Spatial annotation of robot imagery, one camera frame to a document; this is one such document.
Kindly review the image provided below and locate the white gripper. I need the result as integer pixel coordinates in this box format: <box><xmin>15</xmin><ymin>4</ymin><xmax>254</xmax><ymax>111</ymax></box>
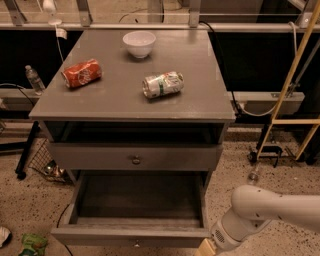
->
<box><xmin>194</xmin><ymin>220</ymin><xmax>240</xmax><ymax>256</ymax></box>

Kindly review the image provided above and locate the grey drawer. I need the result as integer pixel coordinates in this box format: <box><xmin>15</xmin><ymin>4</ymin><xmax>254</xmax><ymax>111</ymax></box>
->
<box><xmin>51</xmin><ymin>171</ymin><xmax>211</xmax><ymax>248</ymax></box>
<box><xmin>48</xmin><ymin>143</ymin><xmax>222</xmax><ymax>171</ymax></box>

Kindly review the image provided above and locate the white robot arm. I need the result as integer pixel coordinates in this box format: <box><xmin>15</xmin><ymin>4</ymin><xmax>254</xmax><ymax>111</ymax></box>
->
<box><xmin>194</xmin><ymin>185</ymin><xmax>320</xmax><ymax>256</ymax></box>

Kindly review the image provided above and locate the grey top drawer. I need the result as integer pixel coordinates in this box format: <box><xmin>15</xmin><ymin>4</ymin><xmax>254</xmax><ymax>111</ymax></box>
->
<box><xmin>48</xmin><ymin>143</ymin><xmax>222</xmax><ymax>171</ymax></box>

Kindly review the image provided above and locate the grey drawer cabinet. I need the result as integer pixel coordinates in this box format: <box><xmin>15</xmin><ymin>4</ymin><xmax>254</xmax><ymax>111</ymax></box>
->
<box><xmin>29</xmin><ymin>29</ymin><xmax>236</xmax><ymax>188</ymax></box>

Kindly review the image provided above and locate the plastic bottle on floor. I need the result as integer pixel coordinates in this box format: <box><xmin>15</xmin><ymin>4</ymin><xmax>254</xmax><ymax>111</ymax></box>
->
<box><xmin>247</xmin><ymin>165</ymin><xmax>260</xmax><ymax>185</ymax></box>

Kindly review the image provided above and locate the green snack bag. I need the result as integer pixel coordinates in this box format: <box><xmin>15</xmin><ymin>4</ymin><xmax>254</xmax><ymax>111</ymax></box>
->
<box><xmin>18</xmin><ymin>233</ymin><xmax>48</xmax><ymax>256</ymax></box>

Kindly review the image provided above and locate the crushed green silver can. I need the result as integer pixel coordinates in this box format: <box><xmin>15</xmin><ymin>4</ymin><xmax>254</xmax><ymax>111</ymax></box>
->
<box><xmin>142</xmin><ymin>71</ymin><xmax>184</xmax><ymax>99</ymax></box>

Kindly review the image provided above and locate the black stand leg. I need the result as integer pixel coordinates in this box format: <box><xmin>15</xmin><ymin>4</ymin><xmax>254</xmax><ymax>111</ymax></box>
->
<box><xmin>15</xmin><ymin>121</ymin><xmax>39</xmax><ymax>180</ymax></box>

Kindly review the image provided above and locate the white crumpled paper plate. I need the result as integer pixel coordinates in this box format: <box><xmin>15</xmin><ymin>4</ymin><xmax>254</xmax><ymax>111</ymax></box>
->
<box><xmin>0</xmin><ymin>226</ymin><xmax>11</xmax><ymax>248</ymax></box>

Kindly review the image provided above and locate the crushed red soda can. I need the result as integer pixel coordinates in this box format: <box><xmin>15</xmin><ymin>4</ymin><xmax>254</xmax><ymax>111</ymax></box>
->
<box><xmin>61</xmin><ymin>59</ymin><xmax>102</xmax><ymax>89</ymax></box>

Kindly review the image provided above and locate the white ceramic bowl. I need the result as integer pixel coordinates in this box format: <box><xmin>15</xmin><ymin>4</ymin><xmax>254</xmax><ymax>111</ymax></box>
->
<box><xmin>122</xmin><ymin>31</ymin><xmax>156</xmax><ymax>59</ymax></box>

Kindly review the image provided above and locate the clear plastic water bottle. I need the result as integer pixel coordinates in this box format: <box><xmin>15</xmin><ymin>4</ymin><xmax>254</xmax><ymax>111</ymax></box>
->
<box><xmin>25</xmin><ymin>65</ymin><xmax>45</xmax><ymax>95</ymax></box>

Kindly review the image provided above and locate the black cable on floor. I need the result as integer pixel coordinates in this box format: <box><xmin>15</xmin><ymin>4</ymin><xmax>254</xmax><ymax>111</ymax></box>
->
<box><xmin>55</xmin><ymin>203</ymin><xmax>75</xmax><ymax>256</ymax></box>

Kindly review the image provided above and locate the wire mesh waste basket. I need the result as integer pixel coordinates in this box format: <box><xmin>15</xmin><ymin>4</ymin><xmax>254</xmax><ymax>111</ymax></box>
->
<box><xmin>28</xmin><ymin>140</ymin><xmax>69</xmax><ymax>183</ymax></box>

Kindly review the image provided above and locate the black power cable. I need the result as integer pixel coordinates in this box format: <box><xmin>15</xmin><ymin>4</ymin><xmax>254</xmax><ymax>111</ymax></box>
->
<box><xmin>199</xmin><ymin>20</ymin><xmax>243</xmax><ymax>116</ymax></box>

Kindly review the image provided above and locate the metal guard rail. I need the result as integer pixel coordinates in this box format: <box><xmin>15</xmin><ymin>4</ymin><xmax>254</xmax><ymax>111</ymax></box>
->
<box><xmin>0</xmin><ymin>0</ymin><xmax>320</xmax><ymax>32</ymax></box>

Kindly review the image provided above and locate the white cable with tag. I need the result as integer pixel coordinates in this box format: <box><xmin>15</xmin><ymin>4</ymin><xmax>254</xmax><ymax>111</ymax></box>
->
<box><xmin>41</xmin><ymin>0</ymin><xmax>69</xmax><ymax>64</ymax></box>

